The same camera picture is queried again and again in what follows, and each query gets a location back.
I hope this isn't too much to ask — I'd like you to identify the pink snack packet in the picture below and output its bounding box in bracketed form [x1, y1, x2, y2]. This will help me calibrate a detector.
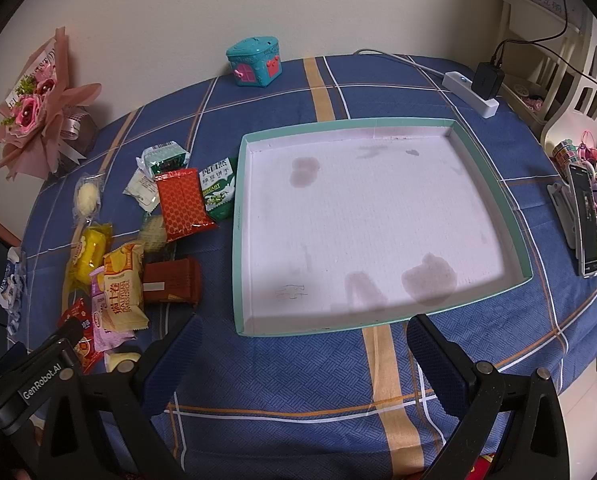
[89, 266, 135, 352]

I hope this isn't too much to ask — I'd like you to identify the round green cake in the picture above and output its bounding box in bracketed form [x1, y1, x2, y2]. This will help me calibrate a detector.
[138, 214, 167, 254]

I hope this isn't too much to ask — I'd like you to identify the red festive snack packet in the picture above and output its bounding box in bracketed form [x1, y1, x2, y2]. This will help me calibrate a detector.
[57, 298, 104, 375]

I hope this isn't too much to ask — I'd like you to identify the teal toy house box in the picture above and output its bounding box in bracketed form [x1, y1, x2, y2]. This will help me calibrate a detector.
[226, 36, 282, 88]

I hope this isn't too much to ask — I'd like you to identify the pink flower bouquet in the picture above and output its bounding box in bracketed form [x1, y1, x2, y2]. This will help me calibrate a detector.
[0, 27, 102, 180]

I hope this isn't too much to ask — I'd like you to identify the cream snack packet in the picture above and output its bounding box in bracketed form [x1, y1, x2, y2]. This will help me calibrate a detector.
[123, 169, 160, 214]

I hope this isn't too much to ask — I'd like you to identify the red gold patterned packet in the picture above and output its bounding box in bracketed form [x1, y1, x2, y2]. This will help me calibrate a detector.
[156, 168, 217, 242]

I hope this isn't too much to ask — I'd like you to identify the clear wrapped white ball snack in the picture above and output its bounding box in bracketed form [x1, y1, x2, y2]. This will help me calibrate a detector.
[73, 174, 104, 224]

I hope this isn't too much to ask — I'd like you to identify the green bean biscuit packet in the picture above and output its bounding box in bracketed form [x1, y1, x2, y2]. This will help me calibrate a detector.
[199, 157, 238, 222]

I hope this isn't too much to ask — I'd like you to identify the black power adapter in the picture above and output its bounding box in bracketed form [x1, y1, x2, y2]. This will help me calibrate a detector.
[471, 62, 504, 101]

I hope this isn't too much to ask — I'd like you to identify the white shelf unit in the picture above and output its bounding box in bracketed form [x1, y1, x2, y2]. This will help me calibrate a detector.
[499, 0, 597, 152]

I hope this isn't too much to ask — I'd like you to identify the orange yellow cake packet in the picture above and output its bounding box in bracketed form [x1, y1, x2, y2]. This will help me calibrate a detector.
[103, 243, 149, 333]

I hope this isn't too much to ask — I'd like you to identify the yellow soft bread packet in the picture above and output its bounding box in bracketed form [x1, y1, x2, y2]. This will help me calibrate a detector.
[61, 223, 113, 311]

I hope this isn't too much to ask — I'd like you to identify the dark red boxy packet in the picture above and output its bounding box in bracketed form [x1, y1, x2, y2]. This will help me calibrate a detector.
[142, 257, 202, 308]

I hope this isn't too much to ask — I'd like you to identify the blue white crumpled wrapper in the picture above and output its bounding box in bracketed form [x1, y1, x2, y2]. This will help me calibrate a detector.
[0, 247, 26, 336]

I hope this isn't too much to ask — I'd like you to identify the green white snack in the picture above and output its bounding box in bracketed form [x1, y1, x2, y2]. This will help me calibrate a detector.
[136, 141, 190, 180]

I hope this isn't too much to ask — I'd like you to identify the small cream jelly cup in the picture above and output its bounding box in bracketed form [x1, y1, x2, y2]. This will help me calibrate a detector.
[104, 352, 141, 373]

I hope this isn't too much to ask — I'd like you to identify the white power strip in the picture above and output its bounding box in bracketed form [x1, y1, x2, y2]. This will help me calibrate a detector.
[443, 70, 499, 119]

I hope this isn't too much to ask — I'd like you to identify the teal rimmed white tray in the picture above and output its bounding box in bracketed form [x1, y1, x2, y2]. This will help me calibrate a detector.
[232, 117, 533, 337]

